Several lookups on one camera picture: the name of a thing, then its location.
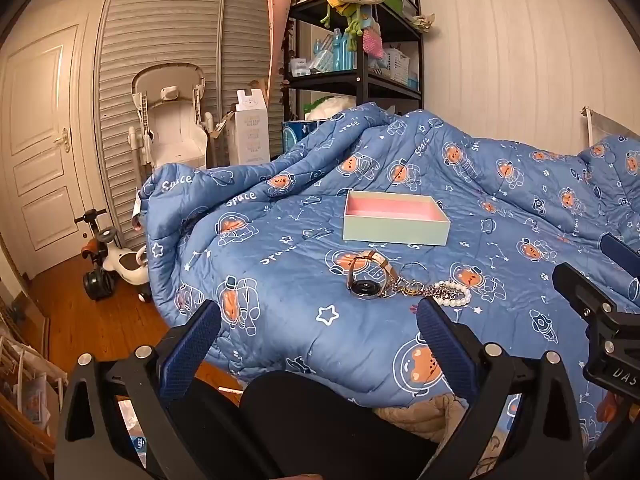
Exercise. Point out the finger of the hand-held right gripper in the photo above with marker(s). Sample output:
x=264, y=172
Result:
x=580, y=287
x=617, y=252

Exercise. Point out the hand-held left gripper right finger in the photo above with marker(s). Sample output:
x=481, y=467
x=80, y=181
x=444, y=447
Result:
x=442, y=350

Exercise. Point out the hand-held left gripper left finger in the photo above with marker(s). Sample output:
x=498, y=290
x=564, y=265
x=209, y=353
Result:
x=192, y=345

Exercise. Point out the thin silver bangle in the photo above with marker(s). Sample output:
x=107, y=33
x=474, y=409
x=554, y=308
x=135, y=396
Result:
x=427, y=274

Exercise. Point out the mint green box pink inside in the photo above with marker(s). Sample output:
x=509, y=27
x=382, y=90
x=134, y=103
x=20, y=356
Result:
x=395, y=232

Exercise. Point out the beige quilted cloth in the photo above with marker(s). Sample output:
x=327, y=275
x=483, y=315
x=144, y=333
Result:
x=430, y=415

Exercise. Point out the white ride-on toy car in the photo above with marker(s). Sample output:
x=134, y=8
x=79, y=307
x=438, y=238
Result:
x=117, y=265

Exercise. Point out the blue astronaut bear printed blanket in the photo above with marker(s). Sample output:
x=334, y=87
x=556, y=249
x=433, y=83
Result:
x=300, y=270

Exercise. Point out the person's black trouser leg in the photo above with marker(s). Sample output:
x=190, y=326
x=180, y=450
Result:
x=325, y=425

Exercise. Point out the white hanging tag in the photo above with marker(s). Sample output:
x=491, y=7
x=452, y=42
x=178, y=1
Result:
x=137, y=210

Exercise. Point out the light wooden rack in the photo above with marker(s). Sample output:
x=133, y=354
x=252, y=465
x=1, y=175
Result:
x=25, y=385

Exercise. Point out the white baby high chair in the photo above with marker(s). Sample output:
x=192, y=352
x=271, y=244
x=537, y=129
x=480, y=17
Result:
x=175, y=130

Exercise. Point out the white cardboard box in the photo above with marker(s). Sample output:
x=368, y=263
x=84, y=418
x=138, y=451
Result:
x=250, y=135

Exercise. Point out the blue tissue package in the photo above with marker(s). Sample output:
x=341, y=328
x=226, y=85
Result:
x=297, y=135

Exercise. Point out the cream panelled door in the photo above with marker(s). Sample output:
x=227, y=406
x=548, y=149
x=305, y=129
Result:
x=40, y=135

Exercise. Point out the white and green bag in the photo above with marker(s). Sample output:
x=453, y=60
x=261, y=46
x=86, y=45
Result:
x=327, y=107

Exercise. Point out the black shelf rack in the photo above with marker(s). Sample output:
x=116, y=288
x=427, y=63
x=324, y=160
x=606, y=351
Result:
x=362, y=82

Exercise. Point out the white plastic basket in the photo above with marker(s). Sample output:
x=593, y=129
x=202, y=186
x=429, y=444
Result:
x=397, y=65

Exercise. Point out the blue bottles pack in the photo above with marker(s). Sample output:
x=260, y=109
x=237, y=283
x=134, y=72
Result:
x=340, y=52

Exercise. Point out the pink brush toy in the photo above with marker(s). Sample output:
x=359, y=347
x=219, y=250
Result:
x=374, y=42

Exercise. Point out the louvered wardrobe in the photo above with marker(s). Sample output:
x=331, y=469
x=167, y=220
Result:
x=165, y=20

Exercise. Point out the pink board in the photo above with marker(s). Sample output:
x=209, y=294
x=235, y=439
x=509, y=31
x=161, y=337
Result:
x=279, y=20

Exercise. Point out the green frog plush toy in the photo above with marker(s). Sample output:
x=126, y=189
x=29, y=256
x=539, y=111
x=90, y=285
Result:
x=350, y=15

